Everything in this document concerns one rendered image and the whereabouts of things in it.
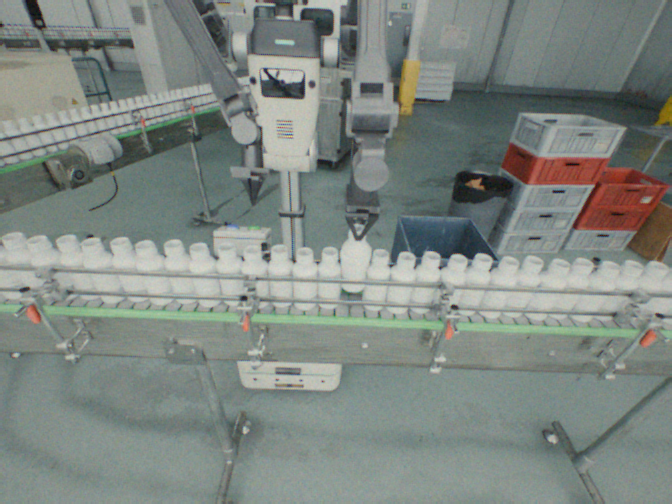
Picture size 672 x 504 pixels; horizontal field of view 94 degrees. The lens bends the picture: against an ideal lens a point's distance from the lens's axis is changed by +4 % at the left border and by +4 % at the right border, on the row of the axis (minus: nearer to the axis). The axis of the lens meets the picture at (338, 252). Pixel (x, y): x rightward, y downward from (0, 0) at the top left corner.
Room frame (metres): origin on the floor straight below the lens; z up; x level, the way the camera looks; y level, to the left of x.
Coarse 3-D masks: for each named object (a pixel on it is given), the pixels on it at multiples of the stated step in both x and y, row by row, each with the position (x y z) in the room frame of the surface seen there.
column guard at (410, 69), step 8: (408, 64) 8.06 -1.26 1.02; (416, 64) 8.06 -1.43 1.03; (408, 72) 8.06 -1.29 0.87; (416, 72) 8.07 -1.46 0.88; (400, 80) 8.35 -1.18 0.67; (408, 80) 8.06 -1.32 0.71; (416, 80) 8.07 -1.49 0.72; (400, 88) 8.22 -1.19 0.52; (408, 88) 8.06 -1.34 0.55; (416, 88) 8.07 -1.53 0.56; (400, 96) 8.09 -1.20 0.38; (408, 96) 8.06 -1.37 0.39; (400, 104) 8.06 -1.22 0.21; (408, 104) 8.07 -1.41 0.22; (400, 112) 8.06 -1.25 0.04; (408, 112) 8.06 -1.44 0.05
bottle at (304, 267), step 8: (304, 248) 0.59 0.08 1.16; (304, 256) 0.56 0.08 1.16; (312, 256) 0.57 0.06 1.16; (296, 264) 0.57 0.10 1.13; (304, 264) 0.56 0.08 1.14; (312, 264) 0.57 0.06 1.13; (296, 272) 0.56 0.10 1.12; (304, 272) 0.55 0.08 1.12; (312, 272) 0.56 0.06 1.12; (296, 288) 0.55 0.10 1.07; (304, 288) 0.55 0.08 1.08; (312, 288) 0.56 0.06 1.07; (296, 296) 0.56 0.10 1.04; (304, 296) 0.55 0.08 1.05; (312, 296) 0.56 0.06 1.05; (296, 304) 0.56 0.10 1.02; (304, 304) 0.55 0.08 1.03; (312, 304) 0.56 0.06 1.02
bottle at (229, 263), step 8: (224, 248) 0.59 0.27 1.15; (232, 248) 0.57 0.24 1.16; (224, 256) 0.56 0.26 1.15; (232, 256) 0.57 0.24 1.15; (216, 264) 0.57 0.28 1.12; (224, 264) 0.56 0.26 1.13; (232, 264) 0.56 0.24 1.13; (240, 264) 0.57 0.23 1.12; (224, 272) 0.55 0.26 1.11; (232, 272) 0.55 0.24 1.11; (240, 272) 0.57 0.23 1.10; (224, 280) 0.55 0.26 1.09; (232, 280) 0.55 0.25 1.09; (224, 288) 0.55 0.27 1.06; (232, 288) 0.55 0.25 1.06; (240, 288) 0.56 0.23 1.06; (232, 296) 0.55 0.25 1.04; (240, 296) 0.56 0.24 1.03; (232, 304) 0.55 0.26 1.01
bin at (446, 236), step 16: (400, 224) 1.12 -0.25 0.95; (416, 224) 1.19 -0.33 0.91; (432, 224) 1.19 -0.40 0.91; (448, 224) 1.19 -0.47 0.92; (464, 224) 1.20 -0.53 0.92; (400, 240) 1.07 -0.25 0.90; (416, 240) 1.19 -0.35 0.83; (432, 240) 1.19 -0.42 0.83; (448, 240) 1.19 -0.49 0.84; (464, 240) 1.18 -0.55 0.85; (480, 240) 1.06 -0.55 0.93; (416, 256) 1.19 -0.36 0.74; (448, 256) 1.20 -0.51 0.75; (496, 256) 0.92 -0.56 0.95
